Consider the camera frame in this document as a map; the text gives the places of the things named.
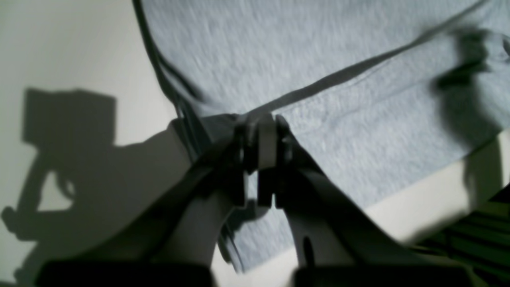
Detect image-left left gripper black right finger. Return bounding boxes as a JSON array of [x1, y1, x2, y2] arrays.
[[257, 114, 473, 287]]

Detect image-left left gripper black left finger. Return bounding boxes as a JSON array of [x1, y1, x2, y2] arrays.
[[36, 122, 249, 287]]

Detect grey T-shirt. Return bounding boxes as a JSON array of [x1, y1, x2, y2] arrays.
[[133, 0, 510, 273]]

